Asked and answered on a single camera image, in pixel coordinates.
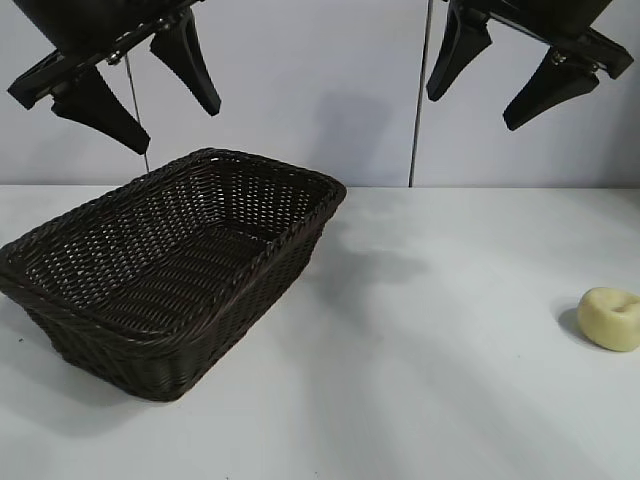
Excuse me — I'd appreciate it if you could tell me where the thin grey partition joint strip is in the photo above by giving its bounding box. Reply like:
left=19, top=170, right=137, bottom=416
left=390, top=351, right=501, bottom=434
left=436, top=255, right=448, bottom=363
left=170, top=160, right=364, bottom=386
left=124, top=49, right=150, bottom=176
left=408, top=0, right=432, bottom=187

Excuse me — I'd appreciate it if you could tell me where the dark brown woven wicker basket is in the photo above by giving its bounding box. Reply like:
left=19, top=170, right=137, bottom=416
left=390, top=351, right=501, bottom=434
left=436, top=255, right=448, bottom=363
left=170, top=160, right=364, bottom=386
left=0, top=147, right=348, bottom=404

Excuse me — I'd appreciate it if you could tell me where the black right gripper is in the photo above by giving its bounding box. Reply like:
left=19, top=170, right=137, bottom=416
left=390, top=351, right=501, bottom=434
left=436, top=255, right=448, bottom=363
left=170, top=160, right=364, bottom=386
left=425, top=0, right=632, bottom=133

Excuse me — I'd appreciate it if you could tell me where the pale yellow egg yolk pastry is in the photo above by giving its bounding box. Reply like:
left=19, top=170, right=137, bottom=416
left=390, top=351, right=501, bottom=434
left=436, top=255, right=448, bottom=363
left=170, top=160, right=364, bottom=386
left=577, top=286, right=640, bottom=352

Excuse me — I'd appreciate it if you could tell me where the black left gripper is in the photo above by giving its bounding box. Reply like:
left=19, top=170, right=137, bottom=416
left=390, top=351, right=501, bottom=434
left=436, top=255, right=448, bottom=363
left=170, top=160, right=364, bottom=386
left=6, top=0, right=223, bottom=155

